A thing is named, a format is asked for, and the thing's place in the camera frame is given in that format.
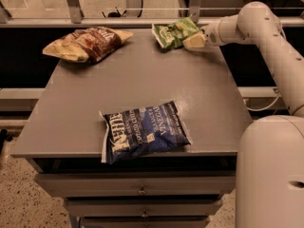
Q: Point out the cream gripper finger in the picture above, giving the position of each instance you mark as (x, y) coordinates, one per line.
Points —
(197, 40)

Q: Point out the grey drawer cabinet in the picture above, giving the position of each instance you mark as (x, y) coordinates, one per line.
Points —
(65, 133)

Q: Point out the metal guard rail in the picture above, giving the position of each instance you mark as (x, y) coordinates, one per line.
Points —
(286, 22)

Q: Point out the blue Kettle chip bag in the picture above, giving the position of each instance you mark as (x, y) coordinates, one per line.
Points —
(142, 131)

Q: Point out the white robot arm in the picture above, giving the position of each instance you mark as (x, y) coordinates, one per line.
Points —
(270, 160)

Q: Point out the middle grey drawer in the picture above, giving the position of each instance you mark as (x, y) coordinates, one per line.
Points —
(143, 208)

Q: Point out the green jalapeno chip bag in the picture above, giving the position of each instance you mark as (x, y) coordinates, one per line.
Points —
(172, 36)

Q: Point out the bottom grey drawer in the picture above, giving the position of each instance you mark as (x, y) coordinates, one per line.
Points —
(160, 222)

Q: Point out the grey drawer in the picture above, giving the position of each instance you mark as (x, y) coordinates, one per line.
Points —
(143, 208)
(137, 185)
(160, 222)

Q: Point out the top grey drawer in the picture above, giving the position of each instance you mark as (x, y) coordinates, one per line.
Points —
(137, 185)

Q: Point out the brown and yellow chip bag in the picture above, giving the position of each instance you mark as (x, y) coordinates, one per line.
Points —
(89, 45)

